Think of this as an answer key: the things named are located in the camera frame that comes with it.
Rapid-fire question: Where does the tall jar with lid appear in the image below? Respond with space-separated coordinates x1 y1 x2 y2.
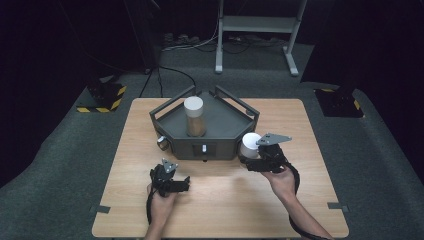
183 95 207 138

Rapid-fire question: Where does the short jar with spout lid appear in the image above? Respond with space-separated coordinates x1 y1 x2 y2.
239 132 264 160

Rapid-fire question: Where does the dark power strip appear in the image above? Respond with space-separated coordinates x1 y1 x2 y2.
162 32 202 48

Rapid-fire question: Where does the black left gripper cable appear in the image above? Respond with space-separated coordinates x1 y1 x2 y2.
145 187 156 225

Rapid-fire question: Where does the black base with striped edge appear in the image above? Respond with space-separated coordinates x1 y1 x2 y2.
314 86 365 119
76 79 128 114

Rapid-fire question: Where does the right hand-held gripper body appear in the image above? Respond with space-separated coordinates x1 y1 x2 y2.
255 132 293 175

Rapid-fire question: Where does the person's right hand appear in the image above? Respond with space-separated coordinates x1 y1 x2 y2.
260 165 298 202

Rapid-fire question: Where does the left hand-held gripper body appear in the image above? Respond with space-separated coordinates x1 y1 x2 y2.
149 157 182 198

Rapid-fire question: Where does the dark grey corner rack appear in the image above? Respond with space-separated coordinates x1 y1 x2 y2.
149 84 261 163

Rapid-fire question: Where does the black floor cable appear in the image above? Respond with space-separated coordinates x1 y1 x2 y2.
138 65 198 99

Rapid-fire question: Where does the grey tape strip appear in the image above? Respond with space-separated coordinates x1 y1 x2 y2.
326 201 350 214
88 204 112 215

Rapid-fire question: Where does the person's left hand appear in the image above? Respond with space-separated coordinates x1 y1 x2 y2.
146 183 178 228

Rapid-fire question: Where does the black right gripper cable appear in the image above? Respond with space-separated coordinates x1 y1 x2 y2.
282 161 332 240

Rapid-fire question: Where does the grey metal stand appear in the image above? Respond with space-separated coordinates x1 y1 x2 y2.
214 0 308 77

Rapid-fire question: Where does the white floor cable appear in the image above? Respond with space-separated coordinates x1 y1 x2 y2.
161 18 221 53

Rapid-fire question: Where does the black cable bundle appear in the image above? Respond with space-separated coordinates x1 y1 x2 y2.
195 34 288 55

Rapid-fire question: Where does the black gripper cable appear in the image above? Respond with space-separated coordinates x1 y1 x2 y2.
145 187 156 225
282 161 332 240

